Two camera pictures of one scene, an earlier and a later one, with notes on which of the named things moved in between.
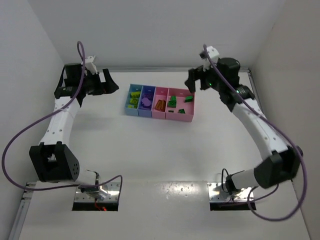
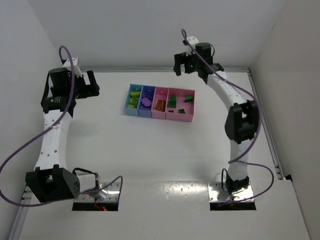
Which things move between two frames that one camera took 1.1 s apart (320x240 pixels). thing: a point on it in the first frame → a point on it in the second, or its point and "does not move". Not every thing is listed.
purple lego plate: [149, 95] does not move
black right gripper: [198, 80] → [183, 62]
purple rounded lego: [146, 101] does not move
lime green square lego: [135, 95] does not move
